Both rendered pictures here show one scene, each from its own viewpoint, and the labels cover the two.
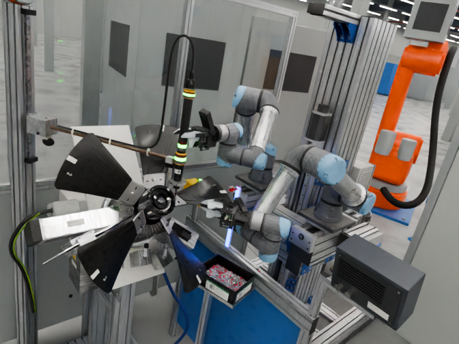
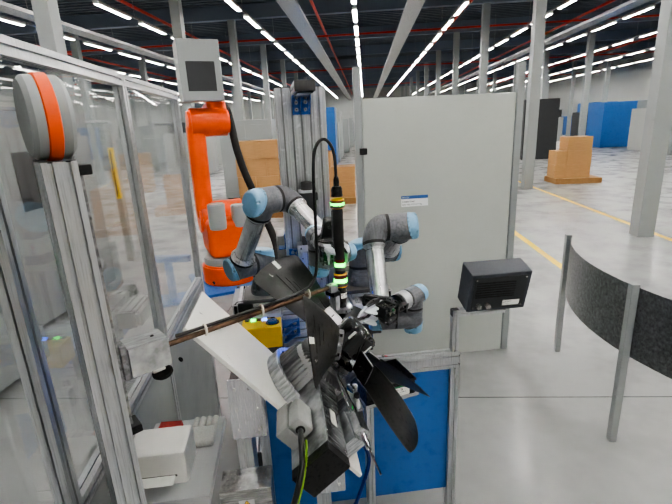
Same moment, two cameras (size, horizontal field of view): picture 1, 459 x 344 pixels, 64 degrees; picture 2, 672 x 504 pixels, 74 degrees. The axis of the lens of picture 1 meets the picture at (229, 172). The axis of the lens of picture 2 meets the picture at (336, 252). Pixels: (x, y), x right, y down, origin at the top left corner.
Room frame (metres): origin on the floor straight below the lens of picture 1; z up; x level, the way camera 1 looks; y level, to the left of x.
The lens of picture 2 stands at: (0.51, 1.27, 1.84)
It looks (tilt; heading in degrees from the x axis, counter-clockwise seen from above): 16 degrees down; 308
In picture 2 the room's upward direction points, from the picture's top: 3 degrees counter-clockwise
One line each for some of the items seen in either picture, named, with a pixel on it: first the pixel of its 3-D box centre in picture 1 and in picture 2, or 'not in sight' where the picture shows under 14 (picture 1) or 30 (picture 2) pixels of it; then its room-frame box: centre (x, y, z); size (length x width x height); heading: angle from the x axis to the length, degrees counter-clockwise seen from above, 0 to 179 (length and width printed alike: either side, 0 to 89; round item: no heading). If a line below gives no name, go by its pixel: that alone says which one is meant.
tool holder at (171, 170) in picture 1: (176, 170); (339, 296); (1.33, 0.21, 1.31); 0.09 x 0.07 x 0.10; 79
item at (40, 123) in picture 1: (40, 124); (142, 353); (1.45, 0.81, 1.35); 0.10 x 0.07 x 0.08; 79
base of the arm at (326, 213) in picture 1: (329, 207); (360, 273); (1.76, -0.55, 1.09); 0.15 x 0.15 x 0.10
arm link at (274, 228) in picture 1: (275, 226); (413, 296); (1.28, -0.22, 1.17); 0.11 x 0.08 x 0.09; 81
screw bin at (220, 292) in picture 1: (224, 278); (382, 381); (1.34, -0.06, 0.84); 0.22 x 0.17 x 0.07; 58
